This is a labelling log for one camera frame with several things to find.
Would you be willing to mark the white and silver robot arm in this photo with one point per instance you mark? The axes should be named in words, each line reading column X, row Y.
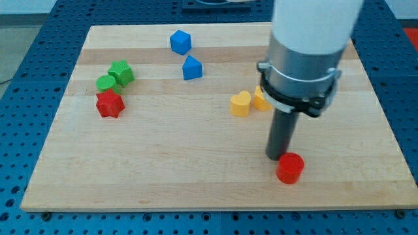
column 308, row 37

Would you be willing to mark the yellow heart block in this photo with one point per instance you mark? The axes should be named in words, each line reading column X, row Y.
column 240, row 104

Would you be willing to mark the light wooden board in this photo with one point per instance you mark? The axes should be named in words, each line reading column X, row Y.
column 177, row 147

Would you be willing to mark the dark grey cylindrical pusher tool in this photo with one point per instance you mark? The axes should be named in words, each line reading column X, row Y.
column 281, row 131

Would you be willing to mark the green star block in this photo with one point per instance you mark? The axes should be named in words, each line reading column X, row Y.
column 122, row 72

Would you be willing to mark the red star block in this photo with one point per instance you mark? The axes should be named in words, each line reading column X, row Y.
column 109, row 104

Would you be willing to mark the yellow pentagon block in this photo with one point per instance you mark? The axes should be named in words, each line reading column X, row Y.
column 259, row 101

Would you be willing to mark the blue cube block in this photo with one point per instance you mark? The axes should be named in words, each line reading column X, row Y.
column 180, row 42

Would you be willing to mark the blue triangular prism block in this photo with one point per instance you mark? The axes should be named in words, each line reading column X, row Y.
column 192, row 68

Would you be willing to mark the green cylinder block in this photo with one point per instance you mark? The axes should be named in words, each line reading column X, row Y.
column 107, row 82

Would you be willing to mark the red cylinder block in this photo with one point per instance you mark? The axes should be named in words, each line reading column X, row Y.
column 290, row 167

